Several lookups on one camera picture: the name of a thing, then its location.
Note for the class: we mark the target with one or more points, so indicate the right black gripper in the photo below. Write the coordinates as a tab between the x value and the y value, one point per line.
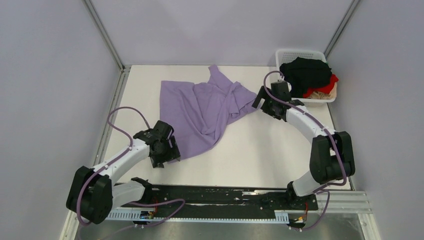
264	108

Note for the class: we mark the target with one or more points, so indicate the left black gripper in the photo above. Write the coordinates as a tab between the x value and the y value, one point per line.
173	153

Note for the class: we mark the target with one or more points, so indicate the purple t shirt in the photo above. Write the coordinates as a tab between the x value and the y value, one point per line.
201	112

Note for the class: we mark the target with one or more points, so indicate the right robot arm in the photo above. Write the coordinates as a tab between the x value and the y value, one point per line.
331	159

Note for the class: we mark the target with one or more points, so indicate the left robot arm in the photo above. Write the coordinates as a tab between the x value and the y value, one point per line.
95	191

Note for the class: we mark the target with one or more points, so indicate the white plastic laundry basket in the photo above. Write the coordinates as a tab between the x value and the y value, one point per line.
287	55

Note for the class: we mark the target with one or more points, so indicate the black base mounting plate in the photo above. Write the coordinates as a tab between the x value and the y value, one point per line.
218	202

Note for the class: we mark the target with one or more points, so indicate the black t shirt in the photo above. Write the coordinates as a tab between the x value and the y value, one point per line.
304	74

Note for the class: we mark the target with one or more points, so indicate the beige t shirt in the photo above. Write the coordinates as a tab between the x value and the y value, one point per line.
324	93

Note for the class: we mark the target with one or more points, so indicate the red t shirt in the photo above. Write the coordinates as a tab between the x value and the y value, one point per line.
333	79

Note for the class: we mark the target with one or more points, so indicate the white slotted cable duct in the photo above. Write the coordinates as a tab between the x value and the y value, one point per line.
136	216

